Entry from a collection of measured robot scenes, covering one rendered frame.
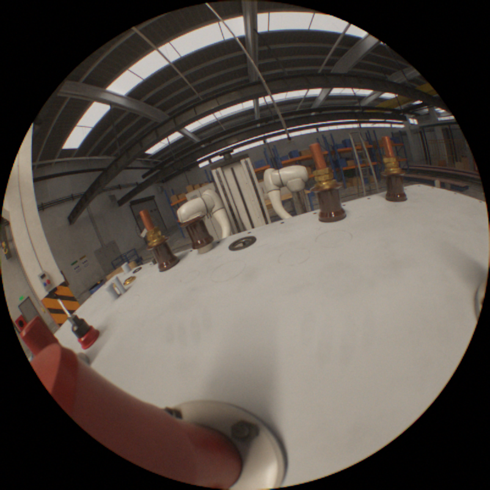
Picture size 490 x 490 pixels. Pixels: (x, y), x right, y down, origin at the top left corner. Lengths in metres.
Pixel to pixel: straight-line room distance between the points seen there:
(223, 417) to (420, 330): 0.19
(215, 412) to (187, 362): 0.08
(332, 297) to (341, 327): 0.05
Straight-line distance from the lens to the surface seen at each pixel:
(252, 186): 1.42
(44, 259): 5.10
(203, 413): 0.16
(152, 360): 0.26
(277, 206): 1.13
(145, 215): 0.55
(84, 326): 0.46
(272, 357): 0.17
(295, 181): 1.14
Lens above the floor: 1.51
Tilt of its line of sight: 20 degrees down
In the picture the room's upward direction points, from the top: 21 degrees counter-clockwise
